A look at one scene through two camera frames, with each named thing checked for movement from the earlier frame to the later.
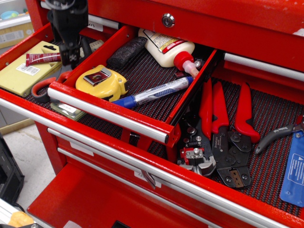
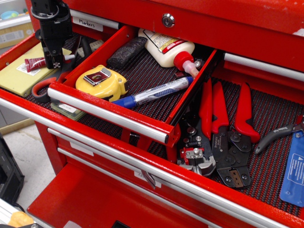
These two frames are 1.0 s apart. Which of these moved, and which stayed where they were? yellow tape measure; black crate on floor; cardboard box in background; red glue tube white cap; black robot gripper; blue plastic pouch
Moved: red glue tube white cap; black robot gripper
Stayed: yellow tape measure; black crate on floor; blue plastic pouch; cardboard box in background
